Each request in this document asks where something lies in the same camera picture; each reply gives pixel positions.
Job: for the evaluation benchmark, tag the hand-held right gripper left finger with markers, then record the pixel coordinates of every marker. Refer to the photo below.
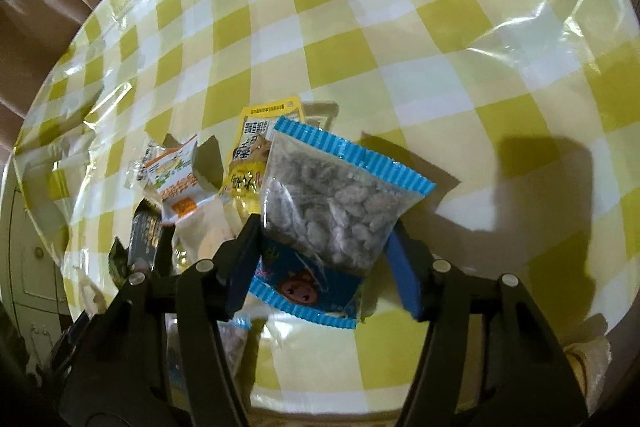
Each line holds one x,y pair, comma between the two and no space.
245,257

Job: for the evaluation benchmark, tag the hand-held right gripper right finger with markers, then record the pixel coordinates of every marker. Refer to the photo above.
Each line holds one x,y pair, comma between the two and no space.
405,277

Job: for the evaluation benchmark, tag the yellow tofu snack packet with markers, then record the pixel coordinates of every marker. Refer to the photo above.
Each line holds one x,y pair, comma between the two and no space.
250,157

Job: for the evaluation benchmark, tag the blue clear peanut packet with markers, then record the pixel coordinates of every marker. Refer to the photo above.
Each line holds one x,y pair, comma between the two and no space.
330,202

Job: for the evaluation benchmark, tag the white orange snack packet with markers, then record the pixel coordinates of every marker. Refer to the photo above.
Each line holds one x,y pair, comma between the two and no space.
175,182

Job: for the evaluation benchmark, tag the small black snack packet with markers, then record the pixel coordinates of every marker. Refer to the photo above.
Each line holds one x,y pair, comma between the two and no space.
145,232

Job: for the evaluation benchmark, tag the green pea snack packet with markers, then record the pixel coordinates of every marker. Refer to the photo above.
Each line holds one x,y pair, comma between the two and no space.
119,263

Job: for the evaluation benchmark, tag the white cabinet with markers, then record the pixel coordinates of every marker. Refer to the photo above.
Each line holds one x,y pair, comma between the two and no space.
35,257

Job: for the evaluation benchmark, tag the yellow checkered tablecloth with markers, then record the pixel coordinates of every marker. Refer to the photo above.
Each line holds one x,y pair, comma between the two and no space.
400,57

